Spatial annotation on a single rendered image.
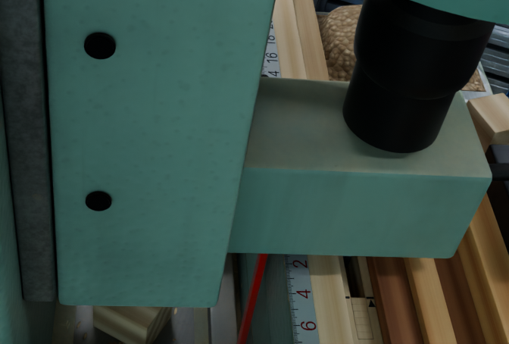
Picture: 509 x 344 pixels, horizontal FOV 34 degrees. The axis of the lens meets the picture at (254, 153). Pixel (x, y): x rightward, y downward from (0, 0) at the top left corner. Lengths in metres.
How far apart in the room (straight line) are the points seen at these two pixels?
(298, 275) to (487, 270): 0.10
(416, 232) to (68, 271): 0.18
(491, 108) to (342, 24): 0.15
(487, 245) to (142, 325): 0.24
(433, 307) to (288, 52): 0.23
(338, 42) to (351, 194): 0.28
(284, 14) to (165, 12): 0.36
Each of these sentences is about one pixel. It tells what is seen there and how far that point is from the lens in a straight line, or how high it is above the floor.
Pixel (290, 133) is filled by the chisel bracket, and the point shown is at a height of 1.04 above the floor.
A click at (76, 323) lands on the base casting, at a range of 0.62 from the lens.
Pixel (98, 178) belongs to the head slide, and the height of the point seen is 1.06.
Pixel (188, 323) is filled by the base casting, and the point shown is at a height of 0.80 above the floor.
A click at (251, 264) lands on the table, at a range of 0.58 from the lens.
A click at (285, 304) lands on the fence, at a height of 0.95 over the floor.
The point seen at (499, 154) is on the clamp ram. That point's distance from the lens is 0.51.
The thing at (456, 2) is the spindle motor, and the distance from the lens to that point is 0.29.
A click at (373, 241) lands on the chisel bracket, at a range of 0.45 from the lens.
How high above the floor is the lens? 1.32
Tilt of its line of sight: 45 degrees down
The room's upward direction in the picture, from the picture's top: 11 degrees clockwise
